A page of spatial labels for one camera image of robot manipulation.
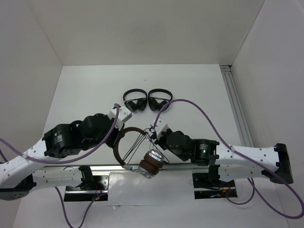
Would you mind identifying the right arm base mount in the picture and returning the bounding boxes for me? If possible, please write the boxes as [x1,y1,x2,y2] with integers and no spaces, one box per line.
[191,165,238,199]

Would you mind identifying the left black headphones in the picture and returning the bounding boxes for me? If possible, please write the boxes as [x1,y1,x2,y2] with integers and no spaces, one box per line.
[123,88,148,113]

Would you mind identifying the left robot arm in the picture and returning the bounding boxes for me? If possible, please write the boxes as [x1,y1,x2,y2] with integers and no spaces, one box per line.
[0,112,132,201]

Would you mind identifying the right black headphones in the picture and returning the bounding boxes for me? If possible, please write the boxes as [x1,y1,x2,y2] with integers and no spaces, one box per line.
[148,88,173,111]

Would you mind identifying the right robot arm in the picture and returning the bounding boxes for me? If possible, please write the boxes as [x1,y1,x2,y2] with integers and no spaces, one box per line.
[152,128,294,186]

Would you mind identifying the right side aluminium rail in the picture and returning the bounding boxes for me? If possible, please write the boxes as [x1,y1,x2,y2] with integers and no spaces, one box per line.
[219,65,254,147]

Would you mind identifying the black headphones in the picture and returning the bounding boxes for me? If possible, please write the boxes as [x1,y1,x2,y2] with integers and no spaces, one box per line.
[123,88,148,113]
[148,88,173,111]

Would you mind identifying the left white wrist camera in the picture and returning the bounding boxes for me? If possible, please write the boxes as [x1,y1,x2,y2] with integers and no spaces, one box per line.
[108,106,132,130]

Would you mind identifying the thin black headphone cable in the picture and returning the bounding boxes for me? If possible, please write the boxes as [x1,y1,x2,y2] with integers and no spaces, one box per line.
[123,128,171,167]

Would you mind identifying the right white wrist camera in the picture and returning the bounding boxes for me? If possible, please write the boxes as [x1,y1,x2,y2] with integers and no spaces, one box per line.
[150,117,169,140]

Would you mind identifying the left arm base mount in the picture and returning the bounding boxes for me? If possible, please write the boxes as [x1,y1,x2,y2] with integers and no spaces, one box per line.
[64,165,110,202]

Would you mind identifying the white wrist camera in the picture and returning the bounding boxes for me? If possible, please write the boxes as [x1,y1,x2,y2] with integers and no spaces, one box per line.
[108,106,132,130]
[150,117,169,140]

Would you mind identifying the brown silver headphones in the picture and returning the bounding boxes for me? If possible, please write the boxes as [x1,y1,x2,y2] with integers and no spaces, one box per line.
[113,127,169,179]

